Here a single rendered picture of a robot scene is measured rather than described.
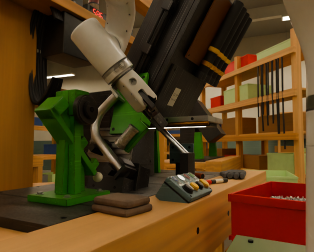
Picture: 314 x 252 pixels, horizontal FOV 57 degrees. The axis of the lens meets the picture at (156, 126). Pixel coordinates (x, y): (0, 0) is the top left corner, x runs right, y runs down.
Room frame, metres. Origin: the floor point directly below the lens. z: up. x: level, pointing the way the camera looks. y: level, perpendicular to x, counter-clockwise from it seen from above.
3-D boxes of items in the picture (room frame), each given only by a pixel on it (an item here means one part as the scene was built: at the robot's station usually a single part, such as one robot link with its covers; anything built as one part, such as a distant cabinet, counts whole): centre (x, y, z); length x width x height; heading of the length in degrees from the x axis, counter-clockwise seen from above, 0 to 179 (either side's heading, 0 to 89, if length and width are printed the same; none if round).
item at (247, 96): (4.19, -1.32, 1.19); 2.30 x 0.55 x 2.39; 19
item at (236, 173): (1.25, -0.32, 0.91); 0.20 x 0.11 x 0.03; 160
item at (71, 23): (1.08, 0.33, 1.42); 0.17 x 0.12 x 0.15; 151
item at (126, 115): (0.98, 0.07, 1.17); 0.13 x 0.12 x 0.20; 151
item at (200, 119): (1.09, -0.03, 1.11); 0.39 x 0.16 x 0.03; 61
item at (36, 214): (1.07, 0.09, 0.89); 1.10 x 0.42 x 0.02; 151
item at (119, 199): (0.60, 0.07, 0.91); 0.10 x 0.08 x 0.03; 52
